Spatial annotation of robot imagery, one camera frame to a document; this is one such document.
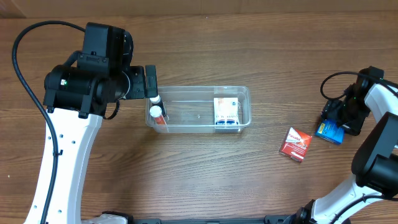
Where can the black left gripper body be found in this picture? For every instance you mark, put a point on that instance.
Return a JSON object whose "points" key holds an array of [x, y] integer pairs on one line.
{"points": [[151, 81]]}

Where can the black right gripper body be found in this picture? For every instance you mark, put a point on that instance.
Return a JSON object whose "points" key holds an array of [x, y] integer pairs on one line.
{"points": [[336, 115]]}

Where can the dark bottle white cap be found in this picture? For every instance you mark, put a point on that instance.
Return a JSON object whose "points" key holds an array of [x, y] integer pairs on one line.
{"points": [[157, 101]]}

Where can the orange tube white cap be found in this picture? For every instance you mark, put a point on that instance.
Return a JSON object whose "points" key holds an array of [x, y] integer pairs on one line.
{"points": [[156, 113]]}

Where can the red Panadol box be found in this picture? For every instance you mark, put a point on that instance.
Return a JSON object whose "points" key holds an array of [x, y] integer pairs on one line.
{"points": [[295, 144]]}

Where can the white blue medicine box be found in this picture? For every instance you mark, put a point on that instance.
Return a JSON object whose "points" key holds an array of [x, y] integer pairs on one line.
{"points": [[226, 111]]}

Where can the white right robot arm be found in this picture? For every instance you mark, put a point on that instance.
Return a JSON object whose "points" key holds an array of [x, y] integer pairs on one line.
{"points": [[374, 166]]}

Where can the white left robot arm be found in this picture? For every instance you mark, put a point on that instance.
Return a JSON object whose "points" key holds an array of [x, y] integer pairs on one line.
{"points": [[77, 93]]}

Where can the clear plastic container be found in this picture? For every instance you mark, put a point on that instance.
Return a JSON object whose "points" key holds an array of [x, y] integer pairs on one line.
{"points": [[190, 109]]}

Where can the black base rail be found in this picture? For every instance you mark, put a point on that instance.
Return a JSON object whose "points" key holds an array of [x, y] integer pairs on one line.
{"points": [[217, 220]]}

